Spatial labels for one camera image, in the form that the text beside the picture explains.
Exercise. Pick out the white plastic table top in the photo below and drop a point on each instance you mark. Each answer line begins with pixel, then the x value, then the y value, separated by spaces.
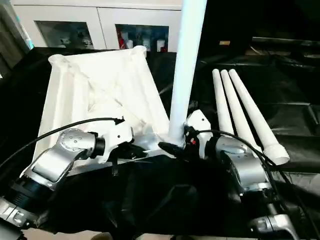
pixel 100 82

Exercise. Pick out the white plastic table leg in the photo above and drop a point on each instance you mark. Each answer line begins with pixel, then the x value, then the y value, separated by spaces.
pixel 186 62
pixel 235 105
pixel 221 100
pixel 255 112

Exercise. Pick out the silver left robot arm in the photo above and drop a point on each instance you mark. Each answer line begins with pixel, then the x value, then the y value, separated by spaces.
pixel 55 157

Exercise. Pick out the black table mat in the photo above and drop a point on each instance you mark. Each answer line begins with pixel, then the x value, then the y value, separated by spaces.
pixel 150 195

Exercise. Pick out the small beige label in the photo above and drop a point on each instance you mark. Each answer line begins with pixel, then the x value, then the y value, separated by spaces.
pixel 224 43

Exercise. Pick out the white glass-door cabinet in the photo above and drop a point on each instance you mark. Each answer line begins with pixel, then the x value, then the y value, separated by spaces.
pixel 100 15

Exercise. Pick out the black low side table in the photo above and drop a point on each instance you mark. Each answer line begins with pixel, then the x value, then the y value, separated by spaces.
pixel 287 47

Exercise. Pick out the teal white plastic package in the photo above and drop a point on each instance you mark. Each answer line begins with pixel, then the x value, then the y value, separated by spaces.
pixel 26 32

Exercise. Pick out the grey curtain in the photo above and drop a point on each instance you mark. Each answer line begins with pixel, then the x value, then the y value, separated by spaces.
pixel 10 37

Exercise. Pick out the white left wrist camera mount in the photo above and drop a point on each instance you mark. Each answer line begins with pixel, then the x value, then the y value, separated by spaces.
pixel 117 136

